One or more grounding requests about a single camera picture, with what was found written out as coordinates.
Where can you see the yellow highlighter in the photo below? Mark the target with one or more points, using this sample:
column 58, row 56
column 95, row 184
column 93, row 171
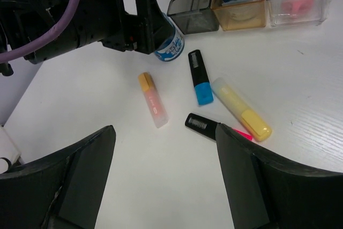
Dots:
column 252, row 122

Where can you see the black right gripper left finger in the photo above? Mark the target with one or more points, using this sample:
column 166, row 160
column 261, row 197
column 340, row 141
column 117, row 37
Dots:
column 61, row 190

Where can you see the black pink highlighter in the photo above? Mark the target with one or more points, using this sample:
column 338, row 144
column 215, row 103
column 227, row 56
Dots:
column 202, row 125

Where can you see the orange pink highlighter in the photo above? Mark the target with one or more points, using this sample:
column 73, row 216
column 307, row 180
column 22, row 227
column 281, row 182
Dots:
column 153, row 100

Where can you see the black blue highlighter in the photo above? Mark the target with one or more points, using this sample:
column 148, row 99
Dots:
column 200, row 78

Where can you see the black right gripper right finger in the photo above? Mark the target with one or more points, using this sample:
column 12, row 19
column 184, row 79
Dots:
column 267, row 190

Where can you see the smoky grey plastic bin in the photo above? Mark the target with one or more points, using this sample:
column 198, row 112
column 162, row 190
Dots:
column 193, row 16

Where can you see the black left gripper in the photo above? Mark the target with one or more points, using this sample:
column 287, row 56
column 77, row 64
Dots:
column 106, row 21

